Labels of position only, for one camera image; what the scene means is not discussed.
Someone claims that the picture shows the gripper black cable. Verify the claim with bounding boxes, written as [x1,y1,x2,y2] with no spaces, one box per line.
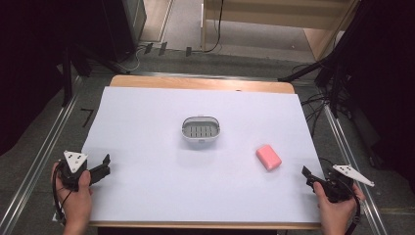
[52,162,73,225]
[318,157,362,235]

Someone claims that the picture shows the metal floor rail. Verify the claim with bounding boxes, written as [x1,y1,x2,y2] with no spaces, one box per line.
[322,101,390,235]
[0,76,82,235]

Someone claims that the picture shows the dark cabinet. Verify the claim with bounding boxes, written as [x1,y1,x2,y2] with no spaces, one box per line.
[101,0,148,63]

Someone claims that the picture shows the pink soap bar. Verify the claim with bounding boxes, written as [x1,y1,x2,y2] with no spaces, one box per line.
[255,144,283,171]

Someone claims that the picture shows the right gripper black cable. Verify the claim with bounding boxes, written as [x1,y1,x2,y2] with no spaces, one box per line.
[318,157,362,235]

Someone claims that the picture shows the black hanging cable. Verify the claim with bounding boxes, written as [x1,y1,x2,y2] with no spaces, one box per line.
[203,0,225,54]

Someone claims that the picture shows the person's right hand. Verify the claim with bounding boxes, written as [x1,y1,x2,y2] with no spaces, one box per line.
[312,181,366,235]

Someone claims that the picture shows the black metal stand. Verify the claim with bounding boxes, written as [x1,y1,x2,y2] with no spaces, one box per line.
[277,19,360,118]
[61,42,131,108]

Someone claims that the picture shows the black floor cables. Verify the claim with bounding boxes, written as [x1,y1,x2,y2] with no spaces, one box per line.
[291,64,350,137]

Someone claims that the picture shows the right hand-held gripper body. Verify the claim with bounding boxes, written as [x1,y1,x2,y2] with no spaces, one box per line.
[312,164,376,204]

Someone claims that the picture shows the person's left hand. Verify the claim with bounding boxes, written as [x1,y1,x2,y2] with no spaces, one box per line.
[50,162,94,227]

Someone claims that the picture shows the white floor cable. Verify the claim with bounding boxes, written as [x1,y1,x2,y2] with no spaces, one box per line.
[115,44,148,73]

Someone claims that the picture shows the white paper sheet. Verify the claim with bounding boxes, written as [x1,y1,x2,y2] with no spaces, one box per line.
[80,86,325,224]

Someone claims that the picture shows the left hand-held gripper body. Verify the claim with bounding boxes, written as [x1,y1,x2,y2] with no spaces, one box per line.
[58,150,105,193]

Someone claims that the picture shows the grey soap dish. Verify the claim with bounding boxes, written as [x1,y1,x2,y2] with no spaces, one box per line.
[181,116,221,144]

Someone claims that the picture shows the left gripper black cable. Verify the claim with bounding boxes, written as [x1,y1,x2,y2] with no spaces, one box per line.
[52,162,73,225]

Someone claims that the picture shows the wooden shelf unit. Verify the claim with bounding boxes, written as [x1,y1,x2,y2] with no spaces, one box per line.
[201,0,360,62]

